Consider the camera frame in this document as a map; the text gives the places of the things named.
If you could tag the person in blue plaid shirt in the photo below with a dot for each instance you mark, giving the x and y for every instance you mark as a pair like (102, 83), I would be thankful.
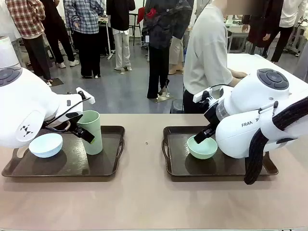
(84, 14)

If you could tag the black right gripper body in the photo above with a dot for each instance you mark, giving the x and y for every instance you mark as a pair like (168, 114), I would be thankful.
(212, 120)

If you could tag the mint green bowl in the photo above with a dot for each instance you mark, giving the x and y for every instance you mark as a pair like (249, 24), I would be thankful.
(202, 151)

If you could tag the gold floor plate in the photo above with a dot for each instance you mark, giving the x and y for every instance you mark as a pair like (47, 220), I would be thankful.
(166, 98)

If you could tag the light blue bowl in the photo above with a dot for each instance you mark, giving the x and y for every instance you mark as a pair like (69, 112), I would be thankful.
(45, 146)

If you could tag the grey metal step stool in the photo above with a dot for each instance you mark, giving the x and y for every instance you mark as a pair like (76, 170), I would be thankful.
(50, 51)

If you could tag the grey plastic stool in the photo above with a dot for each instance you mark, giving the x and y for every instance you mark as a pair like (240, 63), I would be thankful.
(176, 107)

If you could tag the person in dark long coat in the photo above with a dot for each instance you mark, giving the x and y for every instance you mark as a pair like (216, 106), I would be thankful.
(260, 24)

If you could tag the person white shirt black trousers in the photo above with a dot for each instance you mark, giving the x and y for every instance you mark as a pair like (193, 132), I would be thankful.
(291, 12)

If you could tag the dark floor plate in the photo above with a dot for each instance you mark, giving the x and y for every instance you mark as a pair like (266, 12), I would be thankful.
(56, 81)

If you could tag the white cylindrical air purifier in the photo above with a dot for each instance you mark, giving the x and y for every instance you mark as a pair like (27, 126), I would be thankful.
(7, 53)

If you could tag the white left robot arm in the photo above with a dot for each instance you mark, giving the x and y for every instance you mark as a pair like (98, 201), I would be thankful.
(24, 101)

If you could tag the person in dark patterned jacket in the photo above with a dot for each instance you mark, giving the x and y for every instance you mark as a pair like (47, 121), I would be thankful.
(158, 29)

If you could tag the person in cream t-shirt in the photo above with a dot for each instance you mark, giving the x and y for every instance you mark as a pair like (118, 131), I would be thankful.
(207, 48)

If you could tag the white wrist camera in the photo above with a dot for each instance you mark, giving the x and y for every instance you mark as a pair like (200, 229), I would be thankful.
(90, 99)
(199, 96)

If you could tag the person in white coat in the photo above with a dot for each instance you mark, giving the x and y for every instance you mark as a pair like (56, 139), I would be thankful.
(4, 24)

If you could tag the tall pale green cup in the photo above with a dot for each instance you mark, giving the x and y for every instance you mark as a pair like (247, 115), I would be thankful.
(96, 149)

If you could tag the person in red plaid shirt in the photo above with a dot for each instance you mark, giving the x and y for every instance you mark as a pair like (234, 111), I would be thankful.
(24, 19)

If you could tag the person in beige trousers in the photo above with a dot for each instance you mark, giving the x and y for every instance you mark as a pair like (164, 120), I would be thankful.
(176, 53)

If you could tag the person in black clothes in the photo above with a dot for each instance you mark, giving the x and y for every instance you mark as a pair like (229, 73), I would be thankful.
(55, 36)

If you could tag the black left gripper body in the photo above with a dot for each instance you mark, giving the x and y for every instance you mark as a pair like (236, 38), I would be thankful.
(77, 125)

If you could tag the person's right forearm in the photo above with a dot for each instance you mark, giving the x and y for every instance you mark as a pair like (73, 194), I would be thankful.
(237, 75)

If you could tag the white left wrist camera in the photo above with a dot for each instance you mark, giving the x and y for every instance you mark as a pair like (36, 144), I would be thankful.
(90, 99)

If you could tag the person black top white trousers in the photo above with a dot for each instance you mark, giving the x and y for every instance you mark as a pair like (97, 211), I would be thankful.
(120, 12)

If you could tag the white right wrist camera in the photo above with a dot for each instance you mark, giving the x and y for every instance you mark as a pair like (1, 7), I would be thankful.
(199, 96)

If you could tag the background white desk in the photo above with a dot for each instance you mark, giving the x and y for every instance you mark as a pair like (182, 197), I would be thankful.
(237, 31)

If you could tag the dark brown serving tray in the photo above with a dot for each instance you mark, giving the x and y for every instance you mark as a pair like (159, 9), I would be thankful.
(72, 163)
(178, 168)

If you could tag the white side table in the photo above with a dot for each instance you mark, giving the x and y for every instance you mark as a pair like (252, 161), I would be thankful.
(264, 63)

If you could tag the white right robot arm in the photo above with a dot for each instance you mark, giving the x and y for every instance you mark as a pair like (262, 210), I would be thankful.
(240, 139)

